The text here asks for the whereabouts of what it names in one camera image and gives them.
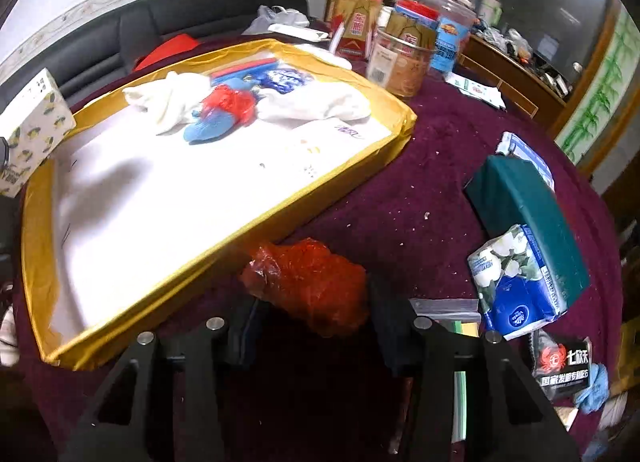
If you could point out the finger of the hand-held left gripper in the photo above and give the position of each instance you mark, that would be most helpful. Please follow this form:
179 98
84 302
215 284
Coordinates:
4 153

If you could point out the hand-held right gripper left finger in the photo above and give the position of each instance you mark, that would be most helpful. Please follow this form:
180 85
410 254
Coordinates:
245 337

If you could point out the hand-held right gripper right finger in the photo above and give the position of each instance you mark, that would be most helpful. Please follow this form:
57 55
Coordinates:
392 332

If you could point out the lemon print tissue pack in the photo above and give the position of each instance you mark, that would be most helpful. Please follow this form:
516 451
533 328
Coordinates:
35 127

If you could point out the red plastic bag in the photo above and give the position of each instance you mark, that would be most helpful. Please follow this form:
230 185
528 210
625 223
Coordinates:
310 282
232 102

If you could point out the yellow-edged white tray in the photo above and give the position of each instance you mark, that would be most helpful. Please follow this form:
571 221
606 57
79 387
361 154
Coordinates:
150 192

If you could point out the white towel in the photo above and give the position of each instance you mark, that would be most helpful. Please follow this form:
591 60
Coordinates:
165 97

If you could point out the small blue cloth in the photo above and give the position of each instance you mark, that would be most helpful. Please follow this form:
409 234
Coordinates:
205 129

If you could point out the red and blue sponge pack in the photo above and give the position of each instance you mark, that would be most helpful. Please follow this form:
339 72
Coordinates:
240 71

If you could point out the red green yellow sponge pack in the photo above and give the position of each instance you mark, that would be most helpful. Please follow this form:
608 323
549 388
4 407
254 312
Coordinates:
462 327

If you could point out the floral blue tissue pack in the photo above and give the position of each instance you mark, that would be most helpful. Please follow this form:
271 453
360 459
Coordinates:
510 282

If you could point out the black snack packet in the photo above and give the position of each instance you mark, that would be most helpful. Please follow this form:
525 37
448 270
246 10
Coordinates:
560 367

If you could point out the dark green tissue box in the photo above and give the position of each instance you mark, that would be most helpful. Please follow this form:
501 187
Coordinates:
530 212

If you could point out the red cloth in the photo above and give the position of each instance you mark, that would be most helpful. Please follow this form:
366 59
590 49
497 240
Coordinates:
170 49

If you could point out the black sofa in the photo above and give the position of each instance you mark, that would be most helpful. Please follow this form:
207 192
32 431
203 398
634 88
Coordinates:
150 17

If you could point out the large blue microfibre cloth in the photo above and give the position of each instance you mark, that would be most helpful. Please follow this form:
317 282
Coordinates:
592 389

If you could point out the light blue tissue pack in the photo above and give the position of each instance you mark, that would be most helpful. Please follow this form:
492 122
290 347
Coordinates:
527 152

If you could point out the white green paper packets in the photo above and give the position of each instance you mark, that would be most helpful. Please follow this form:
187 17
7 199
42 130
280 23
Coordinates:
475 89

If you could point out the low clear labelled jar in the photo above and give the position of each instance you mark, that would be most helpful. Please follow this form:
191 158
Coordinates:
395 72

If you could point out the cluttered wooden cabinet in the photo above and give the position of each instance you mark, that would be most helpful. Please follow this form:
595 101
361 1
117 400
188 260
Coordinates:
515 97

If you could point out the blue label clear jar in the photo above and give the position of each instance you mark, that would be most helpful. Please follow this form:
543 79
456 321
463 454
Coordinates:
450 47

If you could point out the gold and red box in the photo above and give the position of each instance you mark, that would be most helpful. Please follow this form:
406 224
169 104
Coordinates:
350 27

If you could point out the red-lid jar with gold packets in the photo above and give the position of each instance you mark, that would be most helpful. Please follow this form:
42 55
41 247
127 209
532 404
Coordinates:
415 9

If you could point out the white green thermos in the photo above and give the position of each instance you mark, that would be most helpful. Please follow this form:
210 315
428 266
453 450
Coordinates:
490 7

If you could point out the bamboo print wall panel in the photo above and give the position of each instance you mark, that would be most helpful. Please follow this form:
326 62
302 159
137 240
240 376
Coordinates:
600 97

